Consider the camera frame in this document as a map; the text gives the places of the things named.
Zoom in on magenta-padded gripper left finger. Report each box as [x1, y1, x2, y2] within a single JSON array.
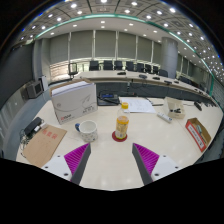
[[41, 142, 92, 186]]

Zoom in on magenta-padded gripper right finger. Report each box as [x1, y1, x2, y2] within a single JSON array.
[[131, 142, 183, 186]]

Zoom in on yellow-capped clear drink bottle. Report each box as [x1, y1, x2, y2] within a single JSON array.
[[114, 102, 131, 141]]

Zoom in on brown paper envelope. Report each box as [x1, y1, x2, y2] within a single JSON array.
[[22, 124, 68, 168]]

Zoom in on red cardboard box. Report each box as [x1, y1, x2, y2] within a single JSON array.
[[184, 117, 213, 153]]

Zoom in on black power adapter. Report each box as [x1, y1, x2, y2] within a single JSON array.
[[23, 116, 44, 136]]

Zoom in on white patterned mug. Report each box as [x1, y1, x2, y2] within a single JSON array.
[[74, 119, 99, 143]]

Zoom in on white remote control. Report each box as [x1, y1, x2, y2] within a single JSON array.
[[156, 112, 173, 124]]

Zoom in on flat round red coaster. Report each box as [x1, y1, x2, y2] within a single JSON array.
[[111, 130, 129, 143]]

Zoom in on beige desk organizer tray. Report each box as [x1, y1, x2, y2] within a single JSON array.
[[162, 96, 186, 120]]

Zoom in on white copy paper carton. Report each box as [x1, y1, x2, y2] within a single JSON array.
[[49, 78, 99, 125]]

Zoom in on white printed paper sheet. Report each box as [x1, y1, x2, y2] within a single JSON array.
[[118, 96, 157, 114]]

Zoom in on black desk microphone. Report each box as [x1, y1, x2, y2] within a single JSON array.
[[193, 101, 203, 112]]

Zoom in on grey box-shaped device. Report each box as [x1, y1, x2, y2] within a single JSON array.
[[21, 79, 44, 100]]

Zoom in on row of black office chairs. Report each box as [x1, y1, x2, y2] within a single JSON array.
[[68, 59, 201, 88]]

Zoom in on round ceiling lights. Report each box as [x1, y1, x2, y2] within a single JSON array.
[[19, 0, 224, 78]]

